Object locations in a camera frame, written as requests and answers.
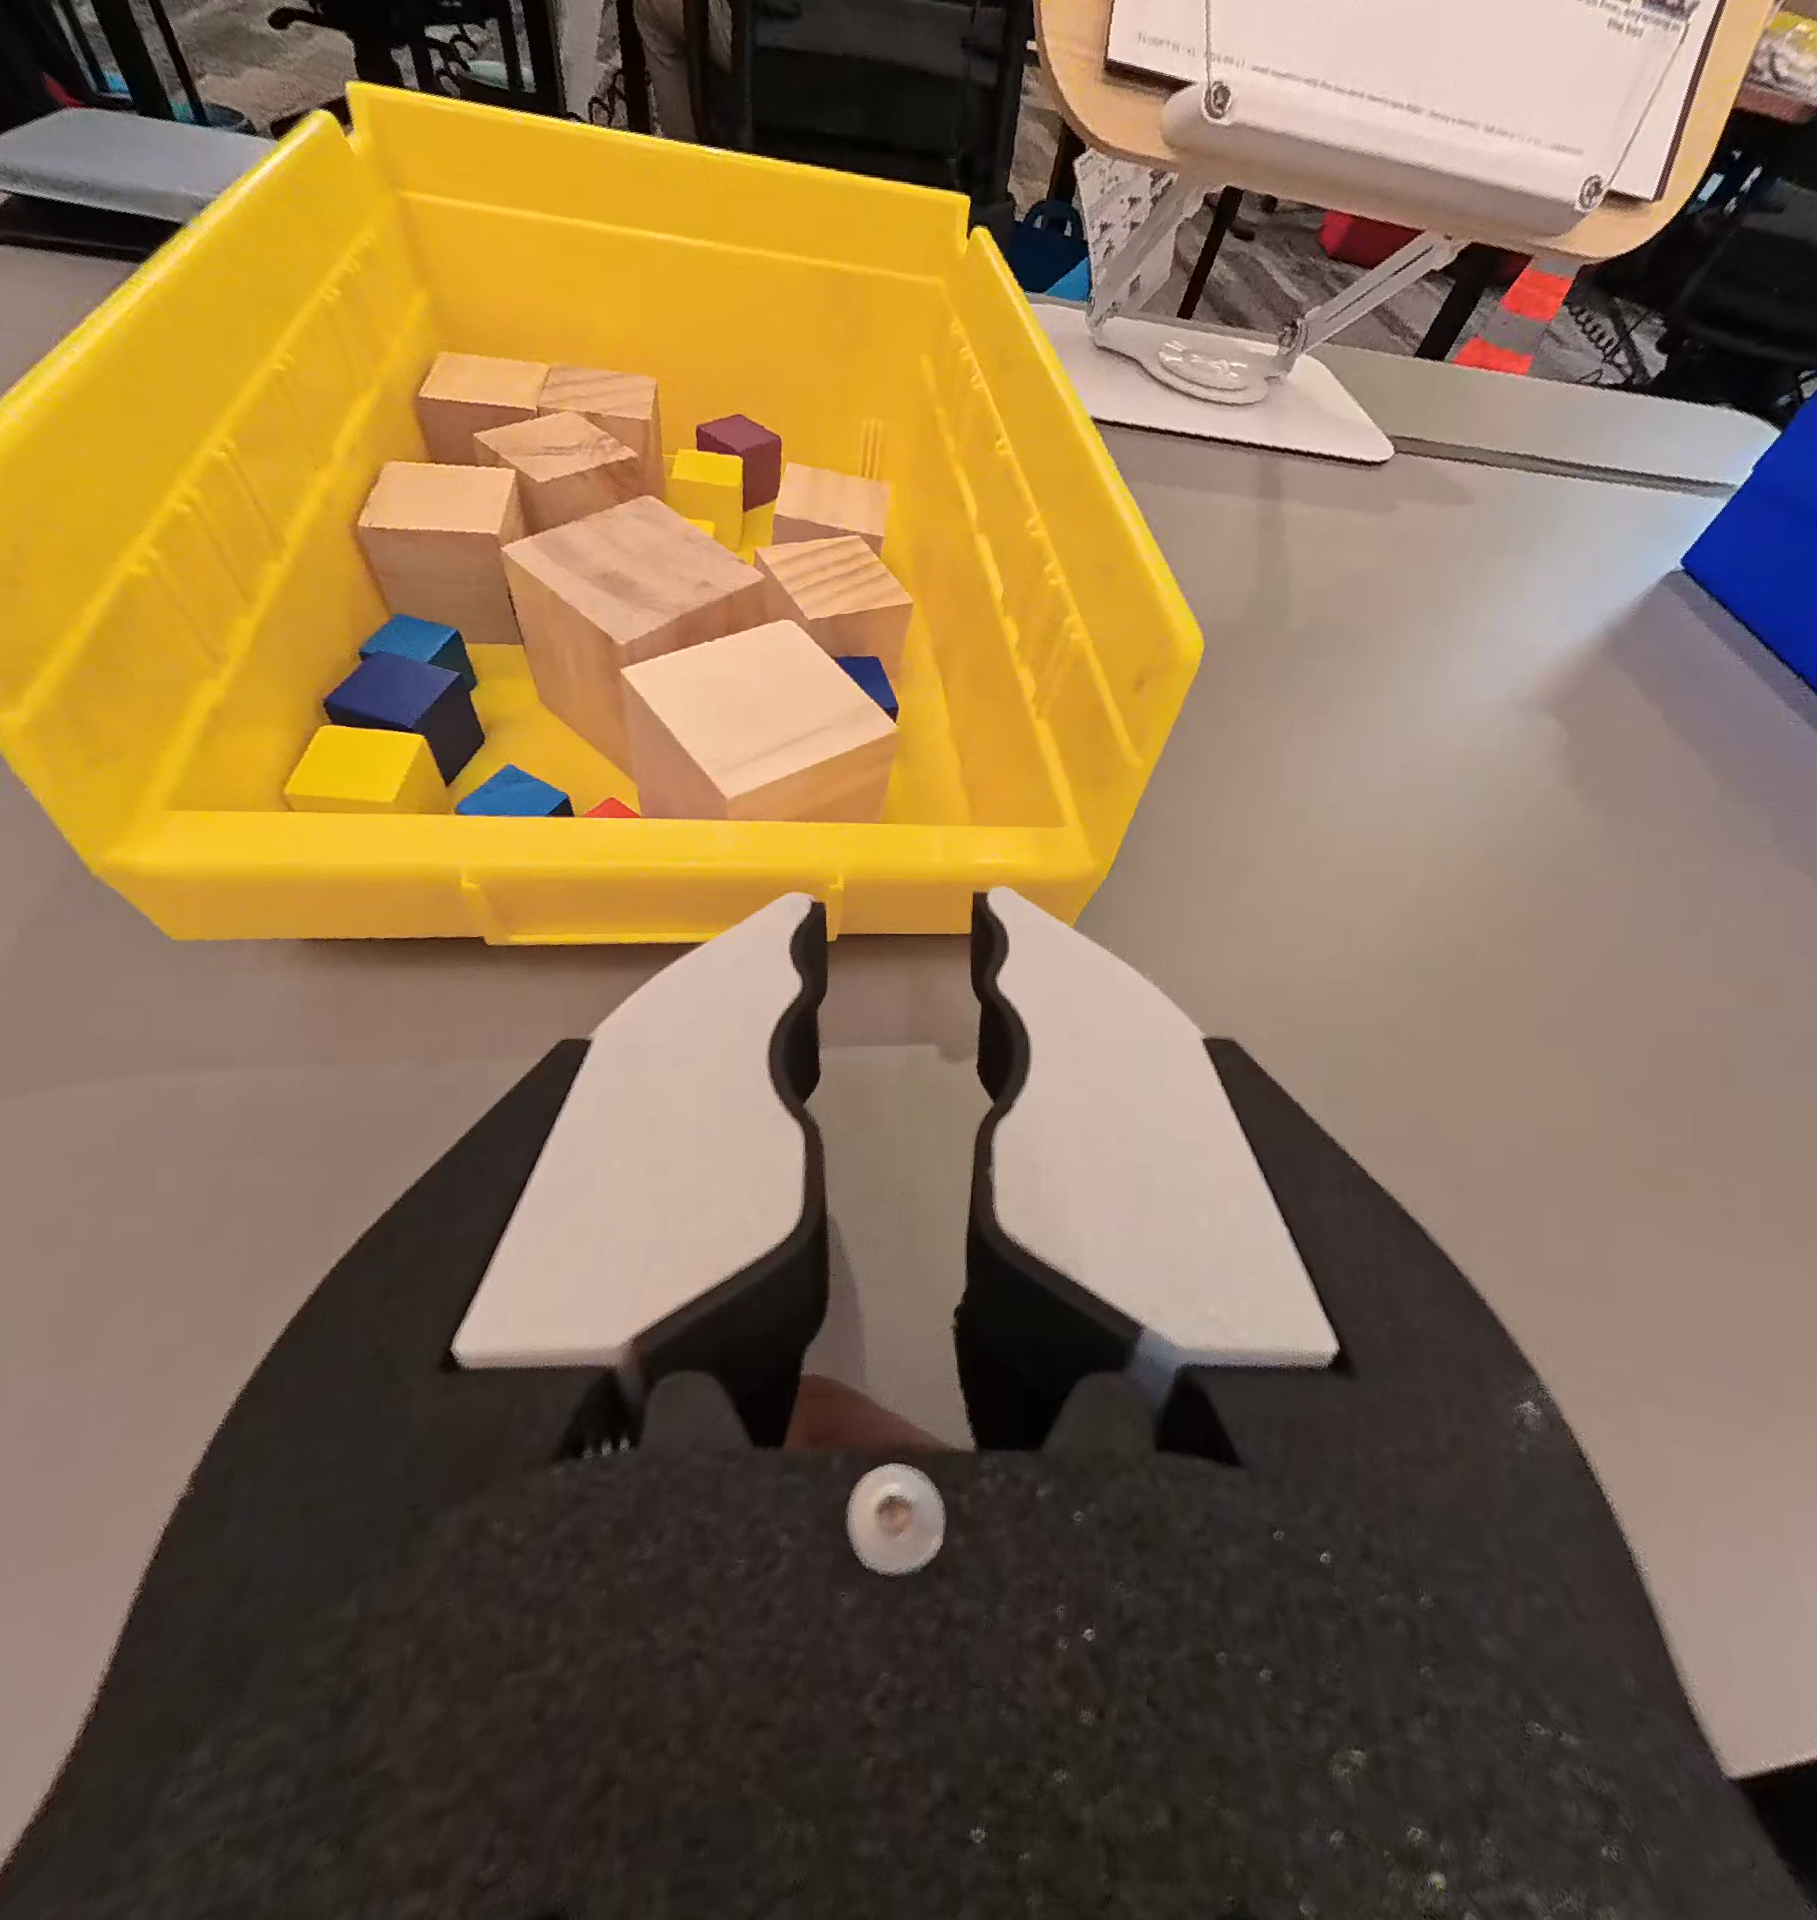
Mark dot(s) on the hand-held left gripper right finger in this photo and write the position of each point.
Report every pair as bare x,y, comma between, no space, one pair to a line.
1151,1199

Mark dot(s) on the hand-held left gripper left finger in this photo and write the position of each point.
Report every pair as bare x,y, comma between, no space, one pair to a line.
656,1199

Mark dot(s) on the pile of mixed wooden cubes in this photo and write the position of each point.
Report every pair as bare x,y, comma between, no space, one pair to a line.
624,602

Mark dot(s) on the blue plastic box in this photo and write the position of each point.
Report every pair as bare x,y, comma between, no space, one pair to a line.
1795,555

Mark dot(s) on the yellow plastic box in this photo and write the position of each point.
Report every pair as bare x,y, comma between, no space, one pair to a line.
700,271

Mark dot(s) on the orange traffic cone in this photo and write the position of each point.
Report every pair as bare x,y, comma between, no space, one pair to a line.
1524,315

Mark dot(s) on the white printed sheet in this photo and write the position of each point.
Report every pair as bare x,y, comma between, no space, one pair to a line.
1117,204

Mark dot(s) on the wooden board with instruction poster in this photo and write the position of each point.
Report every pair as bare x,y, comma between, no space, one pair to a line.
1375,136

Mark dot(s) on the black office chair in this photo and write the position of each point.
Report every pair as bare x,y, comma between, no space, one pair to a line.
879,92

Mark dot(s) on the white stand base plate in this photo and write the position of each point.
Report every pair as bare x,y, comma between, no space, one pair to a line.
1299,412

